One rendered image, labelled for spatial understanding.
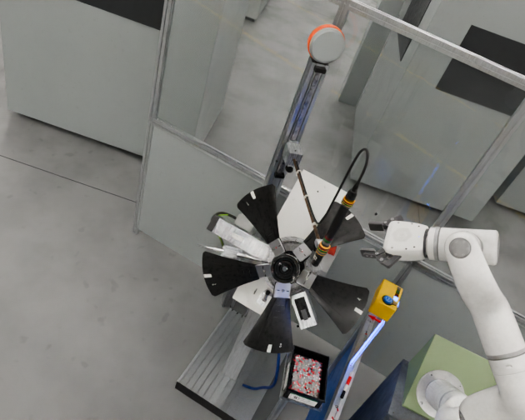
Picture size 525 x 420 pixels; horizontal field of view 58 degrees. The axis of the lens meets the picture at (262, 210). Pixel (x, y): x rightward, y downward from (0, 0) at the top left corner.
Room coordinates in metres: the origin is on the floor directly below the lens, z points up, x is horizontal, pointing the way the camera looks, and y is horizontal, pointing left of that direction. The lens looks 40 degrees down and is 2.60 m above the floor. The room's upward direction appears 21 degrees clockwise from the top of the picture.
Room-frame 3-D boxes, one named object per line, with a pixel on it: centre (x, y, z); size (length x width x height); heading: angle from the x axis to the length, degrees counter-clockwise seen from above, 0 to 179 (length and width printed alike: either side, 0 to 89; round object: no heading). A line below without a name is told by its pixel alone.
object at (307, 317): (1.39, -0.33, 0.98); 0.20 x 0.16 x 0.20; 167
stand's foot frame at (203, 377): (1.60, -0.19, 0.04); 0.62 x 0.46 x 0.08; 167
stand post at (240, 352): (1.50, -0.16, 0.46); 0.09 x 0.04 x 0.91; 77
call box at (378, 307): (1.58, -0.69, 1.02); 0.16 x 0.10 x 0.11; 167
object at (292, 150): (1.95, -0.04, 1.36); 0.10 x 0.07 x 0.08; 22
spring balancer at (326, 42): (2.04, 0.00, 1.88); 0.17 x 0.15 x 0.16; 77
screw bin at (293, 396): (1.16, -0.43, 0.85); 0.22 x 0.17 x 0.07; 3
